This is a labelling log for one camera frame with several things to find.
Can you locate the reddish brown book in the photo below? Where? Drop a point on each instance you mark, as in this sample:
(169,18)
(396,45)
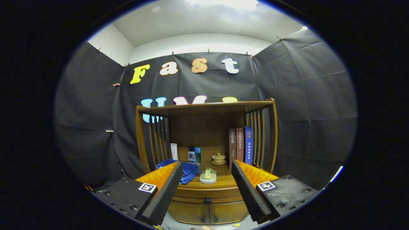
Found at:
(240,145)

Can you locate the blue book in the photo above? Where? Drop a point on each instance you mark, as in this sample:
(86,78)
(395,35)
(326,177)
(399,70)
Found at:
(248,145)

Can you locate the blue towel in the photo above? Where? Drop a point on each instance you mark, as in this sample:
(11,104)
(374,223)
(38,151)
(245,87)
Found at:
(190,172)

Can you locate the wooden cabinet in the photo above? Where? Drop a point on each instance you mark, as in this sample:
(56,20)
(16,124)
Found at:
(204,127)

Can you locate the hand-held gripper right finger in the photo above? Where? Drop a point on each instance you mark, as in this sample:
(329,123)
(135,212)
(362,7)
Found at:
(250,198)

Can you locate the green brush with white sponge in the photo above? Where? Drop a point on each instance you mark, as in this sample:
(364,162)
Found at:
(208,175)

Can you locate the white lotion bottle blue cap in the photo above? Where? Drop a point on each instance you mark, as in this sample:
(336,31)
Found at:
(191,156)

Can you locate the beige lidded teacup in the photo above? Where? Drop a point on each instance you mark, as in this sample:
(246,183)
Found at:
(219,159)

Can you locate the wooden countertop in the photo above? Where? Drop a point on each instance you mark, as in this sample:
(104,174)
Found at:
(223,180)

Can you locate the teal bottle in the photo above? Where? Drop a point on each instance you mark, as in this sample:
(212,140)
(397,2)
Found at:
(198,156)

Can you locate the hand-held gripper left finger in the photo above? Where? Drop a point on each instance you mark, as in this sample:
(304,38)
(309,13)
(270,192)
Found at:
(161,198)

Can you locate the wooden cabinet door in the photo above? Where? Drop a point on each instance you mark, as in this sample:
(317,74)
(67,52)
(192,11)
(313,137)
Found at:
(188,212)
(228,212)

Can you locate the dark brown book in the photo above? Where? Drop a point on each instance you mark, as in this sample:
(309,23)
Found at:
(232,147)

